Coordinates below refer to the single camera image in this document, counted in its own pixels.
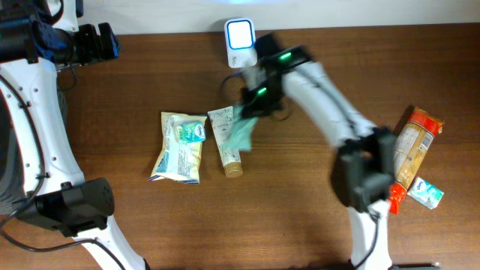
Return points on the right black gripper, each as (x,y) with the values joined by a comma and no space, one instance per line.
(251,110)

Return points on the white cream tube gold cap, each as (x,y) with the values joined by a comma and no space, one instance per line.
(222,123)

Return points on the beige snack bag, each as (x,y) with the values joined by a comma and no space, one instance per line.
(177,161)

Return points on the orange noodle packet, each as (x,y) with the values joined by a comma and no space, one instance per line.
(411,147)

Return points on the teal Kleenex tissue pack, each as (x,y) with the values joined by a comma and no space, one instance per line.
(191,132)

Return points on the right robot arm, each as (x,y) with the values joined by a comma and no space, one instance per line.
(363,170)

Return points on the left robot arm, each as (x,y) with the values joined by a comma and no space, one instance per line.
(41,181)

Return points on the white barcode scanner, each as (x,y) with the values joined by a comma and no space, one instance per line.
(240,39)

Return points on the dark grey plastic basket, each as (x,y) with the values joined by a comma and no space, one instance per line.
(11,165)

